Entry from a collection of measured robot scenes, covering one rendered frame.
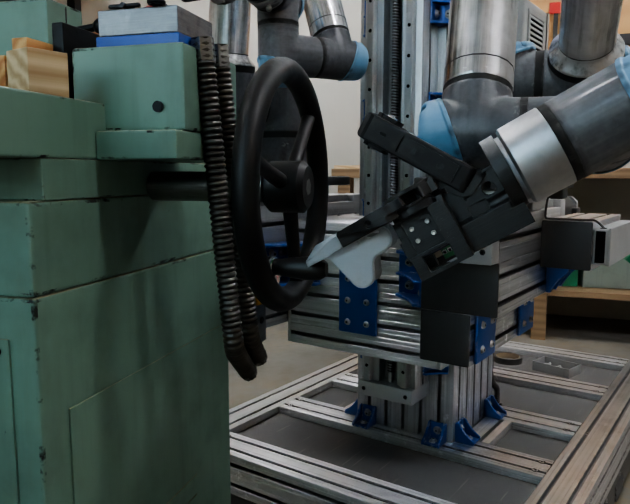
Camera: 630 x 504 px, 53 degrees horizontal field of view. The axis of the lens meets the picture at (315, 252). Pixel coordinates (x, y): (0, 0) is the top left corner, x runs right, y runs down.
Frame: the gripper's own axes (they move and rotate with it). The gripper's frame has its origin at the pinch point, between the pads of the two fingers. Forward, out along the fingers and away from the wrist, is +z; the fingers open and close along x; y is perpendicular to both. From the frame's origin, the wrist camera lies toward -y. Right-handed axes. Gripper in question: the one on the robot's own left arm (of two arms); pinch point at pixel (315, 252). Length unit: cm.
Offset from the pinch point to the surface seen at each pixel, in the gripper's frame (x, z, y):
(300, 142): 14.0, -0.7, -12.9
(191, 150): 1.5, 7.1, -15.9
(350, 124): 337, 43, -69
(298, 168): 7.8, -0.6, -9.3
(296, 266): 0.7, 2.7, 0.4
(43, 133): -9.7, 14.7, -21.7
